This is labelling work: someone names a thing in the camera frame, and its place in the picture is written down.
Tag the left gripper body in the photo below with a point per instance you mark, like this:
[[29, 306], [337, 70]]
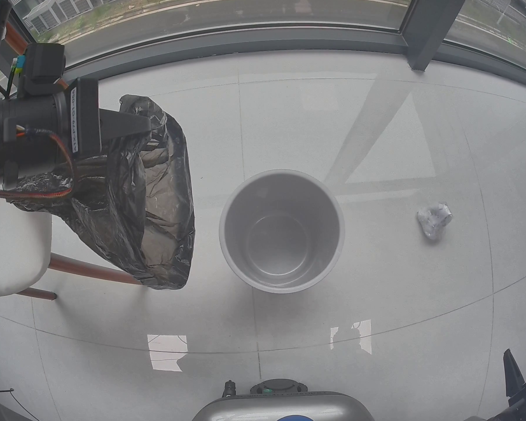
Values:
[[35, 125]]

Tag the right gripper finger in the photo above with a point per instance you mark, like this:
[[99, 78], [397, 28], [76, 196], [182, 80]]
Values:
[[513, 375]]

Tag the black plastic bag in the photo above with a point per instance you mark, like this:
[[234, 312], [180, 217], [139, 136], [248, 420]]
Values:
[[127, 217]]

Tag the white paper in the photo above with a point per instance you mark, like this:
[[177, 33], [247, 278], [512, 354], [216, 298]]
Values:
[[434, 221]]

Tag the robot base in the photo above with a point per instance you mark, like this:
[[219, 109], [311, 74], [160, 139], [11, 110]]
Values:
[[285, 406]]

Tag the white trash bin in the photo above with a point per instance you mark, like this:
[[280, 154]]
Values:
[[280, 230]]

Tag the white cushioned wooden chair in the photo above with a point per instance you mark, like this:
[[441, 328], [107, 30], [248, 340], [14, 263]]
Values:
[[13, 244]]

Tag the window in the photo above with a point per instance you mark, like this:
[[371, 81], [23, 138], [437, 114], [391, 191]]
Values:
[[263, 11]]

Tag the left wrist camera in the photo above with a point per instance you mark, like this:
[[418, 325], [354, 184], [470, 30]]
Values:
[[44, 66]]

